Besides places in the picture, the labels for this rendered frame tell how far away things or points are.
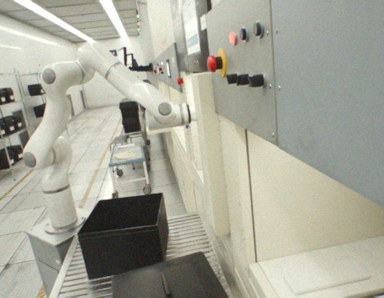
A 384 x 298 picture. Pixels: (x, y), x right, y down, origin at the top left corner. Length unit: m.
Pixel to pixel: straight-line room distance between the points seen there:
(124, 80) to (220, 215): 0.60
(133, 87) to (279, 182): 0.63
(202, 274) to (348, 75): 0.72
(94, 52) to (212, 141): 0.58
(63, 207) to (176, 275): 0.79
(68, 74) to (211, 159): 0.67
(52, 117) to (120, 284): 0.76
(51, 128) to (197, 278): 0.88
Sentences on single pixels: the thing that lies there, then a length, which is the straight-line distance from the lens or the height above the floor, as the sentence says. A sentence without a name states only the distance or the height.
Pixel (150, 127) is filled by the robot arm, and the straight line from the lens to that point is 1.15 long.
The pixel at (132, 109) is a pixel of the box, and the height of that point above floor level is 0.85.
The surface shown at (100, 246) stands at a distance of 1.13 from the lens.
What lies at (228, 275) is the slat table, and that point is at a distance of 1.08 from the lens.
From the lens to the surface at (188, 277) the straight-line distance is 0.93.
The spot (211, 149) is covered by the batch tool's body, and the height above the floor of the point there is 1.17.
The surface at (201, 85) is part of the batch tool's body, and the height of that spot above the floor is 1.37.
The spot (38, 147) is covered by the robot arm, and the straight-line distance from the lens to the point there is 1.46.
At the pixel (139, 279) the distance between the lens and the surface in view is 0.96.
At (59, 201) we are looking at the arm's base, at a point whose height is 0.90.
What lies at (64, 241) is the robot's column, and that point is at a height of 0.75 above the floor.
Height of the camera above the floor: 1.43
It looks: 15 degrees down
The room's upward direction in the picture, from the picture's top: 7 degrees counter-clockwise
